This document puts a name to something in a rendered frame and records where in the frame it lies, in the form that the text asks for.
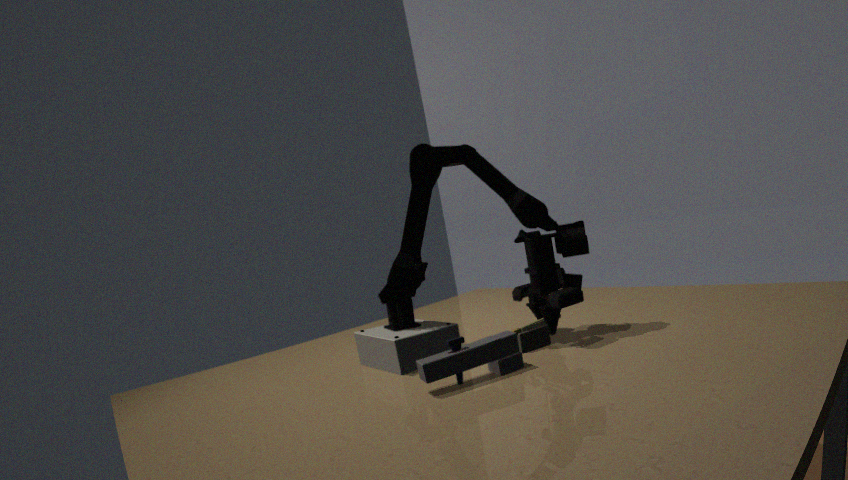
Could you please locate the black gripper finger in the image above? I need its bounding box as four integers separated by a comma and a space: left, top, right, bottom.
538, 305, 562, 335
526, 301, 546, 320

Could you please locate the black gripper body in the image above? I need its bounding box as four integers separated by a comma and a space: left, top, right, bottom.
512, 259, 584, 308

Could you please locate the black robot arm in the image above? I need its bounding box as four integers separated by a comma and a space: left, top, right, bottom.
378, 144, 590, 331

